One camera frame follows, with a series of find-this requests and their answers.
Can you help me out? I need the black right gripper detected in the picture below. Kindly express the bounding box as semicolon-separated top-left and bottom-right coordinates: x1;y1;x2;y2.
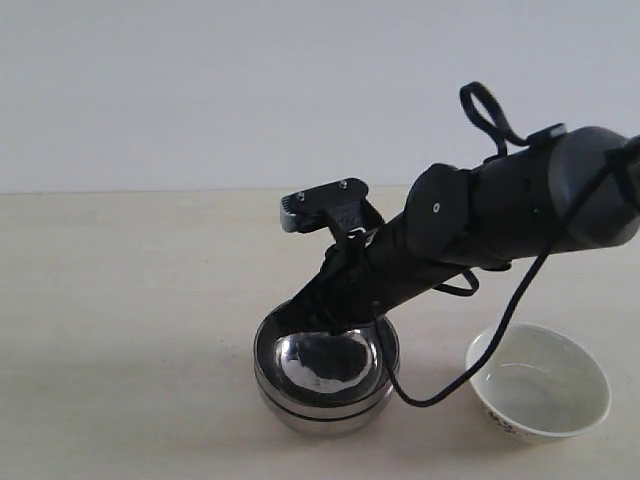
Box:
287;215;479;334

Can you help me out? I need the ribbed stainless steel bowl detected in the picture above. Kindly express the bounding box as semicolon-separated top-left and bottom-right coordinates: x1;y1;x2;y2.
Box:
253;302;399;413

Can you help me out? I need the smooth stainless steel bowl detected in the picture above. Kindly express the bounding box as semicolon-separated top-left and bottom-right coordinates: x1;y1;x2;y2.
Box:
258;387;393;438

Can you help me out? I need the white ceramic patterned bowl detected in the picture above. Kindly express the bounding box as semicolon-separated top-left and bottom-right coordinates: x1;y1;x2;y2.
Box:
469;323;612;445

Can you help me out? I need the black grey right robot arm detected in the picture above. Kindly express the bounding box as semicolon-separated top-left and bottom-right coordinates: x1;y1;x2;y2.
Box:
281;127;639;332

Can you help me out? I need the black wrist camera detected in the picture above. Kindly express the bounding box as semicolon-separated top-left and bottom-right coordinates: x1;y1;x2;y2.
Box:
280;177;378;241

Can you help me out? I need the black cable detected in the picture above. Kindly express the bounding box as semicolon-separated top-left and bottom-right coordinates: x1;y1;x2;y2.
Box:
387;81;640;409

